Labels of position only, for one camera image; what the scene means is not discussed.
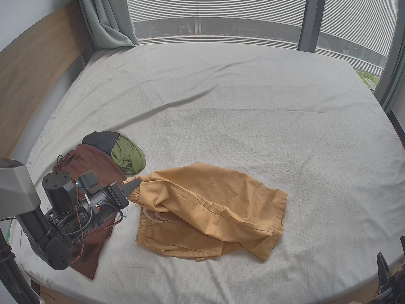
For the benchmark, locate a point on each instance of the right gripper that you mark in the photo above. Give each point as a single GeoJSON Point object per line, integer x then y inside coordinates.
{"type": "Point", "coordinates": [390, 291]}

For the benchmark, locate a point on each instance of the brown shorts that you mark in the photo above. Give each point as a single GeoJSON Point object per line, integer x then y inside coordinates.
{"type": "Point", "coordinates": [91, 166]}

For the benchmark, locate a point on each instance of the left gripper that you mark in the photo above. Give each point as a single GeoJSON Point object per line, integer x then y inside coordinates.
{"type": "Point", "coordinates": [109, 198]}

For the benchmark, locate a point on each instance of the black garment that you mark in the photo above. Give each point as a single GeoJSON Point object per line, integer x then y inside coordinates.
{"type": "Point", "coordinates": [98, 139]}

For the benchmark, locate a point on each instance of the tan shorts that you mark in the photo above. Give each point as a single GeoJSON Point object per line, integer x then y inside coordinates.
{"type": "Point", "coordinates": [215, 207]}

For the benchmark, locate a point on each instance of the grey-green curtain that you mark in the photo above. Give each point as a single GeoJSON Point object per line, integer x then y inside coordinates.
{"type": "Point", "coordinates": [104, 17]}

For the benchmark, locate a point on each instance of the bed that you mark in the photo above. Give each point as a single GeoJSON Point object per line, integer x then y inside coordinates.
{"type": "Point", "coordinates": [240, 112]}

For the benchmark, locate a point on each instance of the window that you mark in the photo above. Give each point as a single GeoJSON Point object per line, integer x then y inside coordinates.
{"type": "Point", "coordinates": [221, 8]}

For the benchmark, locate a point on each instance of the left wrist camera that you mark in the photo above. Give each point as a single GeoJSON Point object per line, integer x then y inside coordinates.
{"type": "Point", "coordinates": [89, 180]}

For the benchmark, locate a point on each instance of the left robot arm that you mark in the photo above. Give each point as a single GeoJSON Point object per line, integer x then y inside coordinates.
{"type": "Point", "coordinates": [58, 198]}

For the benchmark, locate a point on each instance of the green garment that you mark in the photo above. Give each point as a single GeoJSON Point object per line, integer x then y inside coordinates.
{"type": "Point", "coordinates": [129, 155]}

